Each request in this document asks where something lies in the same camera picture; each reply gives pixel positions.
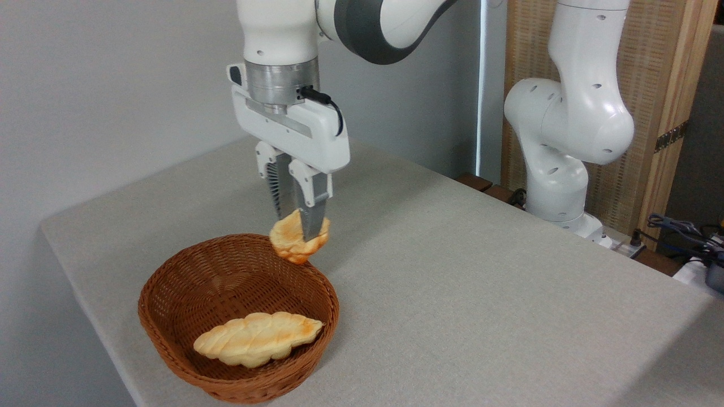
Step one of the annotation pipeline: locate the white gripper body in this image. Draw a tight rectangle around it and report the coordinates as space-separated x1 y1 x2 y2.
227 62 351 175

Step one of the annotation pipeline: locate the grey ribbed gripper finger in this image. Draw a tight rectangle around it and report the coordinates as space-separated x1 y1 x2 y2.
288 159 334 243
255 141 296 220

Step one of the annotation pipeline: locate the round golden bread roll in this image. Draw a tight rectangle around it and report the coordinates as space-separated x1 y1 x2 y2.
269 209 331 265

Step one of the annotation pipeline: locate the long braided bread loaf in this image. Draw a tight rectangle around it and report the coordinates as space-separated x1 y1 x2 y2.
193 311 325 369

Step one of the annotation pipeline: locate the brown wicker basket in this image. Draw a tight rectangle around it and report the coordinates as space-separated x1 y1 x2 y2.
137 233 341 404

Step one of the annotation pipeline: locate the white connector box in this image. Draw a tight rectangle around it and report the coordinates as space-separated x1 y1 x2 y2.
598 227 647 259

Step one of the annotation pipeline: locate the wooden woven screen panel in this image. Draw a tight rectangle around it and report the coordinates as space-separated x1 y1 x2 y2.
501 0 719 250

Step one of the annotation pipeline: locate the dark metal hinge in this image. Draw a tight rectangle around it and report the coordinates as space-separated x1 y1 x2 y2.
654 121 689 154

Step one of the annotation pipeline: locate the grey plastic device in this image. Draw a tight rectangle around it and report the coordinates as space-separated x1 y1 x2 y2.
704 261 724 294

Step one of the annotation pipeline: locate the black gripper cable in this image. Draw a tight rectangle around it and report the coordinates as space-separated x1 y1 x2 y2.
299 85 344 138

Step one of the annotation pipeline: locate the bundle of dark cables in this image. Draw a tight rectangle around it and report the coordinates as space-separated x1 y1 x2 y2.
647 213 724 256

